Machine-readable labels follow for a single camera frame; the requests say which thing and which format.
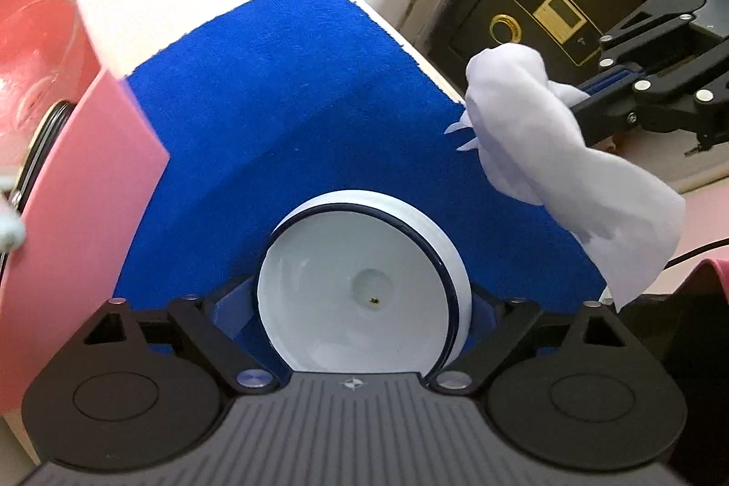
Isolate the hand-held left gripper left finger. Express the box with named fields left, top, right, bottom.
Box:
left=84, top=274, right=281, bottom=394

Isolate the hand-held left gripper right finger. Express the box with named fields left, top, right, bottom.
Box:
left=428, top=286, right=627, bottom=392

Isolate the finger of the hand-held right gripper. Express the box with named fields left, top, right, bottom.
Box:
left=598, top=0, right=710, bottom=82
left=570, top=65, right=729, bottom=146

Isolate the white wiping cloth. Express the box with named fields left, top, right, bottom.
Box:
left=445, top=43, right=687, bottom=309

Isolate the white enamel bowl blue rim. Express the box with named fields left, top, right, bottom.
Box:
left=256, top=190, right=472, bottom=373

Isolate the blue towel mat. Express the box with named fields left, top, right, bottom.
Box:
left=114, top=0, right=608, bottom=357

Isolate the pink cloth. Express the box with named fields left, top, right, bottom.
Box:
left=675, top=258, right=729, bottom=306

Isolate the pale blue cloth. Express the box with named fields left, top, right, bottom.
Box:
left=0, top=175, right=27, bottom=255

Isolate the clear glass bowl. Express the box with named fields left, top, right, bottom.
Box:
left=0, top=0, right=86, bottom=174

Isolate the black cable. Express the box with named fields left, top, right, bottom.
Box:
left=663, top=240, right=729, bottom=271

